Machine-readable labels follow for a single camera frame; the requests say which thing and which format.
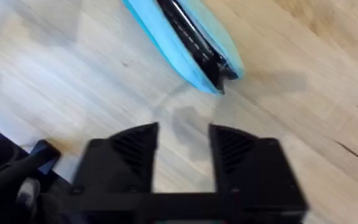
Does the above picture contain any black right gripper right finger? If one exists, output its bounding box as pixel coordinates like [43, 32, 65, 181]
[208, 123, 310, 216]

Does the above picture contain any thick black hose cable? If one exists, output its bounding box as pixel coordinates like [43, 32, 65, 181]
[0, 151, 48, 200]

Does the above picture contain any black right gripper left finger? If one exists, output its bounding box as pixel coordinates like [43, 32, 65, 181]
[72, 121, 160, 196]

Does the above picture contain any small black mount block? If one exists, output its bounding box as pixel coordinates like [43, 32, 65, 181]
[29, 139, 63, 175]

